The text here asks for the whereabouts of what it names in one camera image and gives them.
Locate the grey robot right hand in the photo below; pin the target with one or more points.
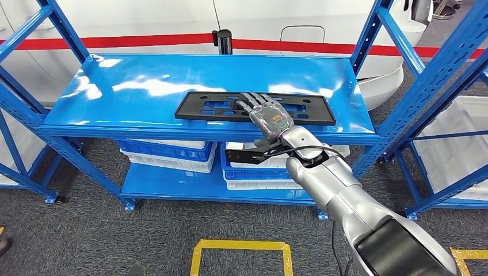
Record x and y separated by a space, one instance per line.
272 120

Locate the black plastic panel part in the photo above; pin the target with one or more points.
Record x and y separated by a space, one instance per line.
190 108

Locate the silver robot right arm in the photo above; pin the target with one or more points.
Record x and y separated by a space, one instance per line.
343 190

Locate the blue steel shelf rack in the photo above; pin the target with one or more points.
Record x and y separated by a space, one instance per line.
38 189
126 110
438 196

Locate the yellow floor tape square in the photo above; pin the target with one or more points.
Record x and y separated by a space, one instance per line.
236 244
469 254

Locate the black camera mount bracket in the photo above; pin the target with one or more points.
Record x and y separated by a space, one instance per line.
244 156

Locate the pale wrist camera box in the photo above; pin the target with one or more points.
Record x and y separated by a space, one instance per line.
234 146

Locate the black barrier post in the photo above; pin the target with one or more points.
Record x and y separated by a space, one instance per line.
223 42

